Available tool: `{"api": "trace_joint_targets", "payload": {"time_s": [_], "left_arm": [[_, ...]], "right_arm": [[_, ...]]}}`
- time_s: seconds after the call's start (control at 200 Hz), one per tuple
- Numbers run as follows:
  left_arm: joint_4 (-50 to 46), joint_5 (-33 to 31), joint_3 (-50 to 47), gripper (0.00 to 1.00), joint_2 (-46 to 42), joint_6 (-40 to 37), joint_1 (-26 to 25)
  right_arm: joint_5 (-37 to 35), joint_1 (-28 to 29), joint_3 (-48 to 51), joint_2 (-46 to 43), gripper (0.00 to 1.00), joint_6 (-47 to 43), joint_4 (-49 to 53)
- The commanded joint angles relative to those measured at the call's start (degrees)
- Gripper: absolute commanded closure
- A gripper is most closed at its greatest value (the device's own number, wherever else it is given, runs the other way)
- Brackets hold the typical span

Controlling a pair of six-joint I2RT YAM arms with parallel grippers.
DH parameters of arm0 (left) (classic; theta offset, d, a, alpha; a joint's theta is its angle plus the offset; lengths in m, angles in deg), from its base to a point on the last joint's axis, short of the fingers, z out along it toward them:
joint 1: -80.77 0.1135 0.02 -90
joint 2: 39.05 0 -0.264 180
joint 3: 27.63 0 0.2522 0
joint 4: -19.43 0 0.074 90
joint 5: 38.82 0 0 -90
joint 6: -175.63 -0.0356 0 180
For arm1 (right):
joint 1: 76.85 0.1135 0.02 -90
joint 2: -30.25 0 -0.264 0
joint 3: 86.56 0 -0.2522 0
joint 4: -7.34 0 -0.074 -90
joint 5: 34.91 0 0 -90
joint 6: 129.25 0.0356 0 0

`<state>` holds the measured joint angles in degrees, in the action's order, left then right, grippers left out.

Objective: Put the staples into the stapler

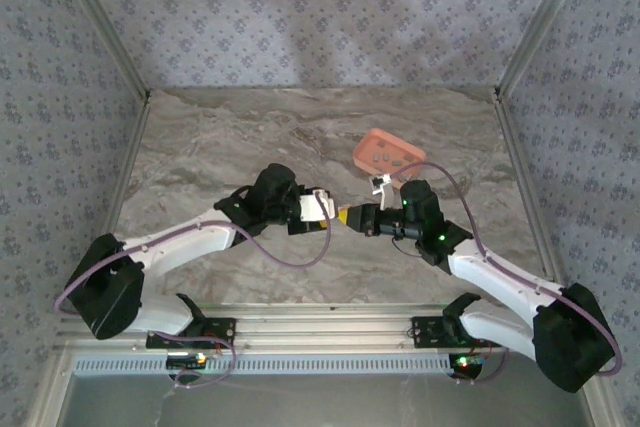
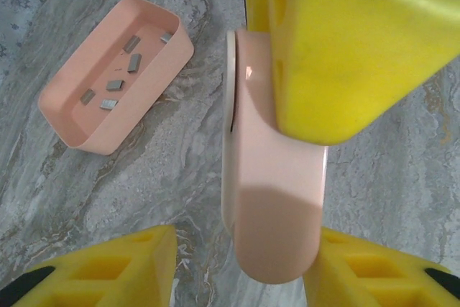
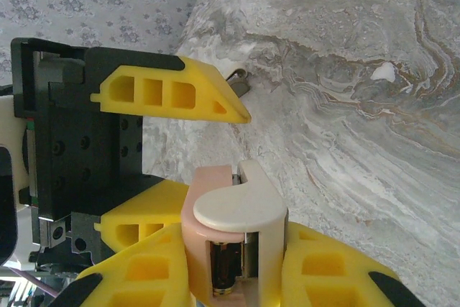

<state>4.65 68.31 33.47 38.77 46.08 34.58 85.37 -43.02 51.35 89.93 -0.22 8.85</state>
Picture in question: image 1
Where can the grey metal panel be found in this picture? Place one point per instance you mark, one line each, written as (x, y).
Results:
(325, 402)

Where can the aluminium corner post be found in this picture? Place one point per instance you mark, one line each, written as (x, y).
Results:
(542, 22)
(104, 22)

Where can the aluminium mounting rail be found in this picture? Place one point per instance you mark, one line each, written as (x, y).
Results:
(325, 327)

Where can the pink plastic tray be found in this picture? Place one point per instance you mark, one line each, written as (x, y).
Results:
(395, 144)

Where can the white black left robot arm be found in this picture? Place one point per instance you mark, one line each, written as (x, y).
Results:
(175, 242)

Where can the aluminium table edge rail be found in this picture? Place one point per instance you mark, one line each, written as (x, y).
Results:
(525, 172)
(126, 172)

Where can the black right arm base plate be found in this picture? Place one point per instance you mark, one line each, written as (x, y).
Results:
(425, 329)

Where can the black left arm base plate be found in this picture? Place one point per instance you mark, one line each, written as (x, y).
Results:
(222, 329)

